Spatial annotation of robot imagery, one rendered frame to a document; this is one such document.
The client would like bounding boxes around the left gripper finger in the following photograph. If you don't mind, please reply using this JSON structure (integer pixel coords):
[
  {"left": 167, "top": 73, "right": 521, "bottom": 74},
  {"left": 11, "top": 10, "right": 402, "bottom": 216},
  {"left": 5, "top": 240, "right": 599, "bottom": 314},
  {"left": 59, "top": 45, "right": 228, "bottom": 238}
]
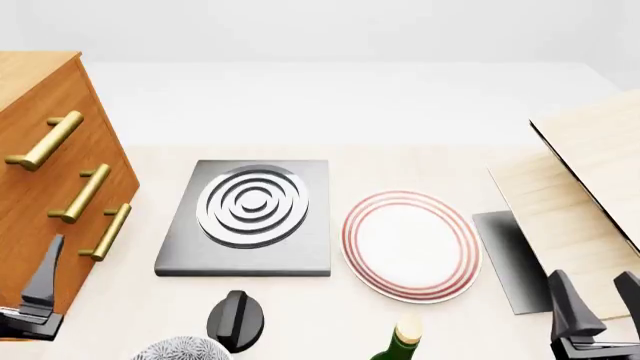
[{"left": 20, "top": 234, "right": 67, "bottom": 307}]

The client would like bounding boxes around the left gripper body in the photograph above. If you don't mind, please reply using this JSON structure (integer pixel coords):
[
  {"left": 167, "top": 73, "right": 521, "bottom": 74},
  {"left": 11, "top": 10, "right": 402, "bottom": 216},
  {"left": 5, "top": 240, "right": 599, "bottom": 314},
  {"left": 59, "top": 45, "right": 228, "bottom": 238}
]
[{"left": 0, "top": 301, "right": 66, "bottom": 342}]

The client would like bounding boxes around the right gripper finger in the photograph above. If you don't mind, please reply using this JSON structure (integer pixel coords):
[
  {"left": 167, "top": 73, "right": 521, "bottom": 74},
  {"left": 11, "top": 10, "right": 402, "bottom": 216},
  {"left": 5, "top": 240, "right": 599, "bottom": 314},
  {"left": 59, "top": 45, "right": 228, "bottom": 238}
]
[
  {"left": 546, "top": 269, "right": 607, "bottom": 341},
  {"left": 613, "top": 270, "right": 640, "bottom": 328}
]

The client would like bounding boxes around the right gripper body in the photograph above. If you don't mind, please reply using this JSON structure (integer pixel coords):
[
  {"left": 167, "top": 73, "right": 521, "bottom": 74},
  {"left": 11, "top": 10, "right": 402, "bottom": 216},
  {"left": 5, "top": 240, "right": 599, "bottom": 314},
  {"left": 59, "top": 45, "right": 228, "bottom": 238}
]
[{"left": 550, "top": 328, "right": 640, "bottom": 360}]

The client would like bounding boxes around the wooden drawer front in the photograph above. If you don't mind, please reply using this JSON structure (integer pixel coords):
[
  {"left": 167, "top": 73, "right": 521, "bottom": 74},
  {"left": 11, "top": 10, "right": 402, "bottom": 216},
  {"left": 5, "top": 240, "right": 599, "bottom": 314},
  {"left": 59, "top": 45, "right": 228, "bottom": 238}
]
[
  {"left": 0, "top": 60, "right": 110, "bottom": 230},
  {"left": 29, "top": 154, "right": 142, "bottom": 315},
  {"left": 0, "top": 114, "right": 128, "bottom": 312}
]

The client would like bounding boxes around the wooden cabinet with drawers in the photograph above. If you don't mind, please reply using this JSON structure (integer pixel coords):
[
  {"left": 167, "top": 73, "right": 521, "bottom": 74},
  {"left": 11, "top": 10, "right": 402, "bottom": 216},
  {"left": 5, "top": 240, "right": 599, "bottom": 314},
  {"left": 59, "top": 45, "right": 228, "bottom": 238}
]
[{"left": 0, "top": 51, "right": 142, "bottom": 342}]

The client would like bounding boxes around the flat stove plate with rings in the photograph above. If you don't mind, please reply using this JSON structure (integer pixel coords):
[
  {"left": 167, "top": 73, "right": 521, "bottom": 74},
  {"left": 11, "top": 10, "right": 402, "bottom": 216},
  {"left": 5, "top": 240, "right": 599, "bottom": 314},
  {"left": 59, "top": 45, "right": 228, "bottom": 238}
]
[{"left": 153, "top": 159, "right": 333, "bottom": 279}]

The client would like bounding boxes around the black and white patterned bowl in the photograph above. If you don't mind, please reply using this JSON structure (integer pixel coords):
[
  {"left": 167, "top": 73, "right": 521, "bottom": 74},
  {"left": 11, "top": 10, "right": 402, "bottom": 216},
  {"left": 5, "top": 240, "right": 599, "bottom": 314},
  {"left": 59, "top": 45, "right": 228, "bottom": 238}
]
[{"left": 130, "top": 335, "right": 234, "bottom": 360}]

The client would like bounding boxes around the pale wooden box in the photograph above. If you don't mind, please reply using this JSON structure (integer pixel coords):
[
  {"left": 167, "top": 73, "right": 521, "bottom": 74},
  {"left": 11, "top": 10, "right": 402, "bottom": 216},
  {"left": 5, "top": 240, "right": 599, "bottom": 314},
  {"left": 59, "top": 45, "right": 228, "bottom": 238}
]
[{"left": 486, "top": 87, "right": 640, "bottom": 322}]

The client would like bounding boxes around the white plate with red rings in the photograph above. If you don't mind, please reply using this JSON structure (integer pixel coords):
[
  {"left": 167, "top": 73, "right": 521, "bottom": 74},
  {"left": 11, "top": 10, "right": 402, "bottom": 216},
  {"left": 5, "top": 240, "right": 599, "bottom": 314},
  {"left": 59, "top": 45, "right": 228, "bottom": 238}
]
[{"left": 341, "top": 189, "right": 484, "bottom": 305}]

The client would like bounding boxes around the green glass bottle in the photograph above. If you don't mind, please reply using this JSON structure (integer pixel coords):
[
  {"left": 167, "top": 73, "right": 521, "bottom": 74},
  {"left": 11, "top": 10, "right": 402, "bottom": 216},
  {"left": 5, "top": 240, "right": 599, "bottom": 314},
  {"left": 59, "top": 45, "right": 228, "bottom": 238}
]
[{"left": 368, "top": 312, "right": 424, "bottom": 360}]

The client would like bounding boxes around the round black stove knob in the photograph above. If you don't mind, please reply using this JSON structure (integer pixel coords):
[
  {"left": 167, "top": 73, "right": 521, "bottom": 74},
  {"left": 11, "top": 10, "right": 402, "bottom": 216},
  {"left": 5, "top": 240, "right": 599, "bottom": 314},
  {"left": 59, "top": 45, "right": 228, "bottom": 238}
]
[{"left": 206, "top": 288, "right": 266, "bottom": 354}]

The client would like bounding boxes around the brass bar handle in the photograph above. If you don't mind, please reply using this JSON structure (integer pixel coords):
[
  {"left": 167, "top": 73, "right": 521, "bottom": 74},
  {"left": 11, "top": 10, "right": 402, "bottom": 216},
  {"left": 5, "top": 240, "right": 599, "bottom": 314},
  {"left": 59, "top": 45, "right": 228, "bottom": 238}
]
[
  {"left": 47, "top": 162, "right": 112, "bottom": 225},
  {"left": 4, "top": 109, "right": 85, "bottom": 173},
  {"left": 77, "top": 202, "right": 133, "bottom": 263}
]

